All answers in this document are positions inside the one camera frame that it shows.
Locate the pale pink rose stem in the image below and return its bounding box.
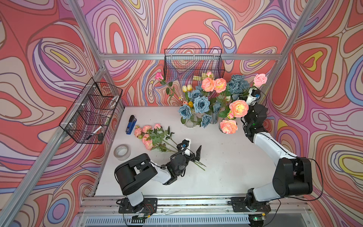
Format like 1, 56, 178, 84
249, 73, 268, 94

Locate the light pink rose stem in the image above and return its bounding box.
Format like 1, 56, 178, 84
151, 124, 178, 153

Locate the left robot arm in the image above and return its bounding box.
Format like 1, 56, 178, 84
114, 139, 202, 216

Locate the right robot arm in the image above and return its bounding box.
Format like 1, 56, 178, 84
237, 87, 313, 211

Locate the pink rose bunch right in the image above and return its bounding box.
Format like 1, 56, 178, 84
219, 100, 249, 134

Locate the pink rose bunch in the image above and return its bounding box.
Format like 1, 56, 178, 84
201, 72, 227, 93
219, 100, 249, 134

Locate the blue rose bouquet right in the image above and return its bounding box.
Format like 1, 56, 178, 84
228, 75, 250, 100

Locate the blue rose bouquet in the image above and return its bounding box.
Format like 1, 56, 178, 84
178, 84, 220, 128
228, 75, 250, 100

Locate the white tape roll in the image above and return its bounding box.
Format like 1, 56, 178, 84
113, 144, 131, 161

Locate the blue rose bouquet left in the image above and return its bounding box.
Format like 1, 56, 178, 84
178, 84, 220, 128

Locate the pink rose bunch centre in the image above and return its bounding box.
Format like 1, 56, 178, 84
201, 72, 227, 93

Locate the blue stapler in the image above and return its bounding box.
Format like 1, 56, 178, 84
126, 115, 137, 135

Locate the yellow sponge in basket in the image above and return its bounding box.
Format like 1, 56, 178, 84
193, 73, 209, 81

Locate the magenta rosebud stem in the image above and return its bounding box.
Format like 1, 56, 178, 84
155, 72, 177, 99

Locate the black wire basket back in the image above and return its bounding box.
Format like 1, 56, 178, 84
164, 47, 225, 85

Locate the black wire basket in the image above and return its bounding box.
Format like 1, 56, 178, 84
59, 79, 123, 144
164, 47, 225, 85

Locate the black wire basket left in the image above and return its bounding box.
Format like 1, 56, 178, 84
59, 79, 123, 144

